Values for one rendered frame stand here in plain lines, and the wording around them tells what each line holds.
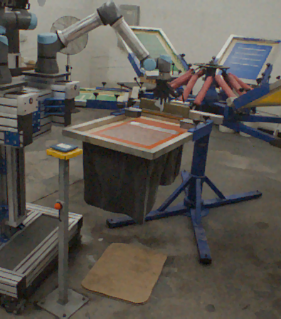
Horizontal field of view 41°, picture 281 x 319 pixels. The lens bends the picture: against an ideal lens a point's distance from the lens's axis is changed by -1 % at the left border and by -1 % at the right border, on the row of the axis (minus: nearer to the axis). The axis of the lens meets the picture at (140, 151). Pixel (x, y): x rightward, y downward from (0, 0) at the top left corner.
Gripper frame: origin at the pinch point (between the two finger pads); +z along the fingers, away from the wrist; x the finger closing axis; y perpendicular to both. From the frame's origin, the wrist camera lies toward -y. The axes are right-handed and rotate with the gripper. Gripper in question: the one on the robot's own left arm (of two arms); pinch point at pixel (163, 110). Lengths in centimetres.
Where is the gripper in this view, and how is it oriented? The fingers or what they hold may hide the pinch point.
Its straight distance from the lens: 251.4
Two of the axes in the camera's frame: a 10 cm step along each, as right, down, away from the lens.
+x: -5.1, 2.3, -8.2
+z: -0.8, 9.5, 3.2
